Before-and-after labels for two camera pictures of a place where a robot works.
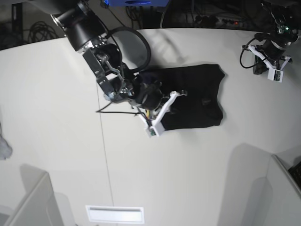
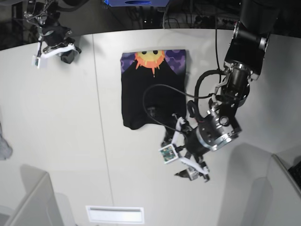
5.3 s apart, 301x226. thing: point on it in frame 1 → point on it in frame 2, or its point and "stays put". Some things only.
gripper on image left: [150, 96] → [53, 34]
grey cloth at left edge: [5, 150] stays put
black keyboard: [295, 172] stays put
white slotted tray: [115, 214] stays put
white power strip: [217, 21] stays put
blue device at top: [137, 3] stays put
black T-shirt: [199, 103] → [154, 86]
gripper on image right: [273, 51] → [219, 125]
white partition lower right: [285, 210] stays put
